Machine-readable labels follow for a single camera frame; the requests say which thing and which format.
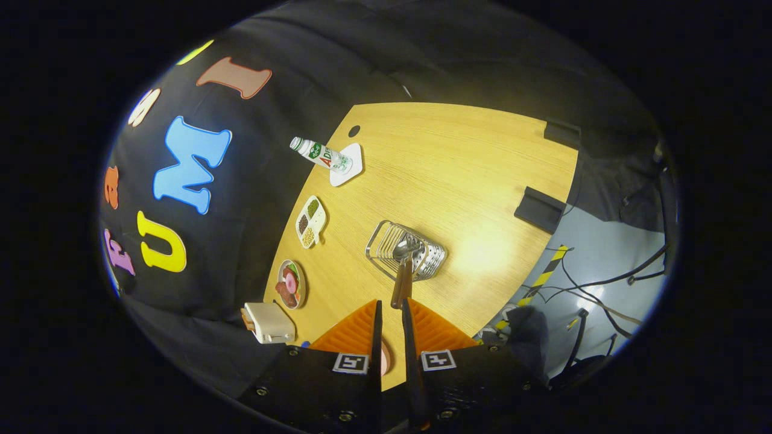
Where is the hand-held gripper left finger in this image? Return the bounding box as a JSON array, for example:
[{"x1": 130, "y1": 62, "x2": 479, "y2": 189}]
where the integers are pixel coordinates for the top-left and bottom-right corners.
[{"x1": 238, "y1": 300, "x2": 384, "y2": 433}]

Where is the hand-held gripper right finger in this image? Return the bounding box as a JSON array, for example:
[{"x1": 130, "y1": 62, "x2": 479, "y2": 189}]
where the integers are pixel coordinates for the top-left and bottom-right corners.
[{"x1": 401, "y1": 298, "x2": 549, "y2": 433}]

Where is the wooden-handled metal fork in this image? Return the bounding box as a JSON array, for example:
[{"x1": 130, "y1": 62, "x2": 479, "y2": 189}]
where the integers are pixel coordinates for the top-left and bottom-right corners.
[{"x1": 390, "y1": 253, "x2": 417, "y2": 310}]

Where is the grey food plate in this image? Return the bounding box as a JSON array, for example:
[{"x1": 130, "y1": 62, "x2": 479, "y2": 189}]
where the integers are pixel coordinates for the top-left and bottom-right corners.
[{"x1": 277, "y1": 259, "x2": 307, "y2": 310}]

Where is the brown meat slice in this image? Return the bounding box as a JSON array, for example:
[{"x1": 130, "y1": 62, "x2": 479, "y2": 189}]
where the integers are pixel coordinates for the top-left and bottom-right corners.
[{"x1": 276, "y1": 280, "x2": 300, "y2": 308}]

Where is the white toaster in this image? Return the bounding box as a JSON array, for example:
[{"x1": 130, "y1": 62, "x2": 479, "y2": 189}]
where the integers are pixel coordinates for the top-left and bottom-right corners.
[{"x1": 241, "y1": 301, "x2": 297, "y2": 344}]

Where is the white divided bean dish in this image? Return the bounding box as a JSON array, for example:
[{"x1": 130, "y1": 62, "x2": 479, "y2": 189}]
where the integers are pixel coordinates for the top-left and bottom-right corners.
[{"x1": 295, "y1": 195, "x2": 327, "y2": 250}]

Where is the yellow black floor tape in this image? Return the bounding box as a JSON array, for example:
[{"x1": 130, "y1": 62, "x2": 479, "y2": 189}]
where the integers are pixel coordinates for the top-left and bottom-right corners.
[{"x1": 495, "y1": 245, "x2": 569, "y2": 332}]

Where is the black table clamp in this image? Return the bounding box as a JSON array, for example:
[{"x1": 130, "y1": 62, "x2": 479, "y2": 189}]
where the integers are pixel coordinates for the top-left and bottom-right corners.
[
  {"x1": 514, "y1": 186, "x2": 568, "y2": 234},
  {"x1": 544, "y1": 121, "x2": 583, "y2": 150}
]

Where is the white square coaster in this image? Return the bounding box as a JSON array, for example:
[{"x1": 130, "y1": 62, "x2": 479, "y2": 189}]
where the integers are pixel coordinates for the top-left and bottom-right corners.
[{"x1": 329, "y1": 142, "x2": 364, "y2": 187}]

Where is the white green-label bottle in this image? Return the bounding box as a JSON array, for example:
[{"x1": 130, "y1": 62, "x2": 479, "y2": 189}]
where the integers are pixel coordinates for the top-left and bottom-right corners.
[{"x1": 289, "y1": 136, "x2": 353, "y2": 175}]

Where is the metal wire drain rack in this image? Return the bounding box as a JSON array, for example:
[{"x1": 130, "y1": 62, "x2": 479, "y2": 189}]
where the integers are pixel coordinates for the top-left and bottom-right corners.
[{"x1": 365, "y1": 220, "x2": 448, "y2": 282}]

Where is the black floor cable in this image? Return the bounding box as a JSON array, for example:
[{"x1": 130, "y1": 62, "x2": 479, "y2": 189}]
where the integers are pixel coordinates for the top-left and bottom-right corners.
[{"x1": 524, "y1": 241, "x2": 670, "y2": 329}]

